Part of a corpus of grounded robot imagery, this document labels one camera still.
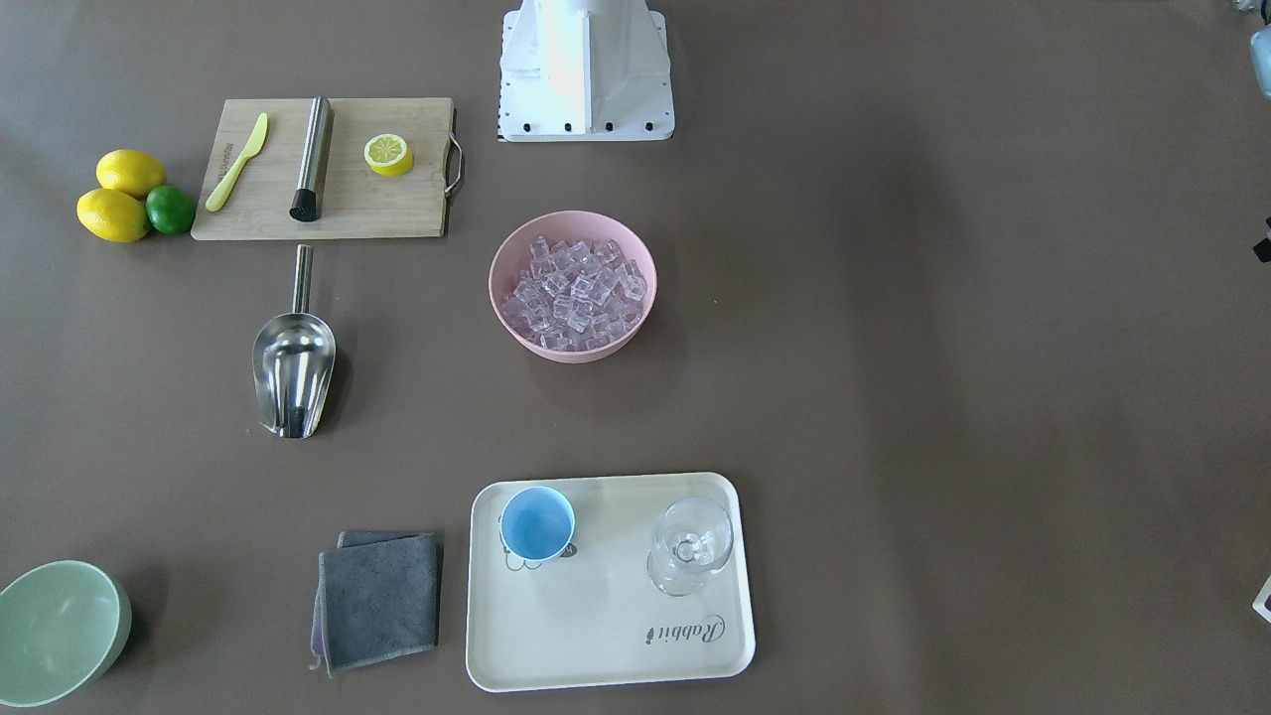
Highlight steel ice scoop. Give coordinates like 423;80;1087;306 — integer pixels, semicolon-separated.
250;244;337;439

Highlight pile of clear ice cubes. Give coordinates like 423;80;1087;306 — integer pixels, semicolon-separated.
492;234;653;353

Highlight light blue cup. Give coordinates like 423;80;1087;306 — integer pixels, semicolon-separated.
500;486;576;564

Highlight pink bowl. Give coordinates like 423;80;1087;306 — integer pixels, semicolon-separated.
487;210;658;363

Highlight clear wine glass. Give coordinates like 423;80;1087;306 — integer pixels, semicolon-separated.
644;495;733;597

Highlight cream serving tray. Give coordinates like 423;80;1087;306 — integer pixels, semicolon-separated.
465;472;758;692

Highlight bamboo cutting board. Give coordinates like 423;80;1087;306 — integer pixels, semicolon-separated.
192;97;461;241

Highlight half lemon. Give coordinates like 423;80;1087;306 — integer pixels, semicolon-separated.
364;135;414;177

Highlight grey folded cloth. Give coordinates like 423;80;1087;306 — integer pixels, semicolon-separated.
310;530;442;677

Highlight steel muddler black tip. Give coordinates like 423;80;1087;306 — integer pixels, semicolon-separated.
289;97;336;222

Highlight yellow plastic knife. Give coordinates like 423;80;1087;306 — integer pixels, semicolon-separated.
205;112;269;213

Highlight green lime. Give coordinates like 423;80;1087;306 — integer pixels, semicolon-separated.
144;185;197;235

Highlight yellow lemon lower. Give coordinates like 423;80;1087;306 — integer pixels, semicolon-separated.
75;189;153;243

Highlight yellow lemon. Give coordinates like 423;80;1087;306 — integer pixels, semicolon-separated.
94;149;167;201
75;189;153;243

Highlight yellow lemon upper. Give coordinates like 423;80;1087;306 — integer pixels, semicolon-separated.
94;149;167;201

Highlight green bowl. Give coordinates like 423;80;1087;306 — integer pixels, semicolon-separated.
1;560;132;709

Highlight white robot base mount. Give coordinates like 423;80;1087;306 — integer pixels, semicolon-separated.
496;1;676;142

